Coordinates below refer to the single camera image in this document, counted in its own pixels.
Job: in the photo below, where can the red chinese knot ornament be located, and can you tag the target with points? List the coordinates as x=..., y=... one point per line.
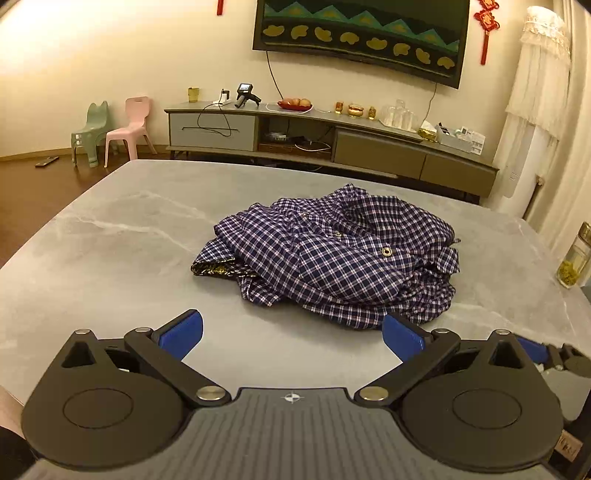
x=486, y=18

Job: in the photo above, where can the red fruit plate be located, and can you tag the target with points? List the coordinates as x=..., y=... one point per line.
x=295, y=104

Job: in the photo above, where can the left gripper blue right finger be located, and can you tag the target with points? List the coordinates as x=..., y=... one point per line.
x=403, y=337

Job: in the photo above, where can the black handheld scanner gun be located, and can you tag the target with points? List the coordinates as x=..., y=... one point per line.
x=245, y=94

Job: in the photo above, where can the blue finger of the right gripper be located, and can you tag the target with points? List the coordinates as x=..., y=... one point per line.
x=538, y=352

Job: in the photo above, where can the golden ornament set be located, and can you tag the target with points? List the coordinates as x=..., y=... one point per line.
x=355, y=110

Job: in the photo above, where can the blue plaid shirt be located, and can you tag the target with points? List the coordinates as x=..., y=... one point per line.
x=350, y=256

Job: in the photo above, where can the glass tea bottle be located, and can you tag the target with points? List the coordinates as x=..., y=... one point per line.
x=575, y=261

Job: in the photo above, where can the remote control on floor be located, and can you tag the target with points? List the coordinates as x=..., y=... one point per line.
x=46, y=162

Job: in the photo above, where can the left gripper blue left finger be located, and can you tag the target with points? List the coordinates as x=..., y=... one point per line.
x=180, y=335

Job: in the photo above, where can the long grey tv cabinet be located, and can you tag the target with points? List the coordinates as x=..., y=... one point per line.
x=323, y=139

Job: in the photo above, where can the white box on cabinet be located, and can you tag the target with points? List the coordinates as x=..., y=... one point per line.
x=462, y=139

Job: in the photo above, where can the yellow cup on cabinet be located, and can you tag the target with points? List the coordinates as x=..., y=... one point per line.
x=192, y=94

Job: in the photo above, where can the white lace-covered air conditioner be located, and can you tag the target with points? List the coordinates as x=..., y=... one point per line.
x=535, y=112

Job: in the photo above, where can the wall-mounted television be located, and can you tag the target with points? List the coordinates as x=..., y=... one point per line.
x=425, y=38

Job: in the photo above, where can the clear glass cups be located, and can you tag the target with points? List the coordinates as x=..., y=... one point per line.
x=398, y=116

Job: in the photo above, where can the green plastic child chair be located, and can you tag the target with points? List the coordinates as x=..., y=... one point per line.
x=92, y=134

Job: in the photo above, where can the pink plastic child chair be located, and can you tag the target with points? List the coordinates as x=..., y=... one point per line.
x=137, y=110

